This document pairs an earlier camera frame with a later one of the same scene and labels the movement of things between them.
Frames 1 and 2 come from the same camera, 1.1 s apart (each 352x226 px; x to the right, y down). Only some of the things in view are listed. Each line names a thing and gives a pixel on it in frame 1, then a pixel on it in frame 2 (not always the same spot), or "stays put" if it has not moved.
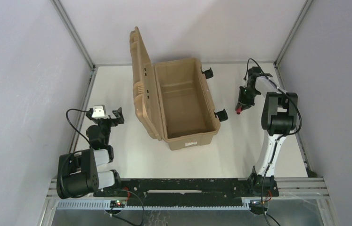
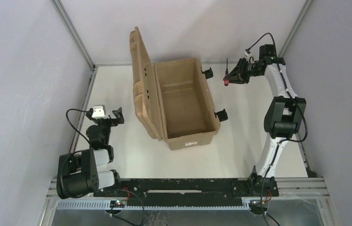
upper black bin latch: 208,73 stays put
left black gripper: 113,118 stays put
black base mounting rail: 191,189 stays put
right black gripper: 245,101 -> 240,71
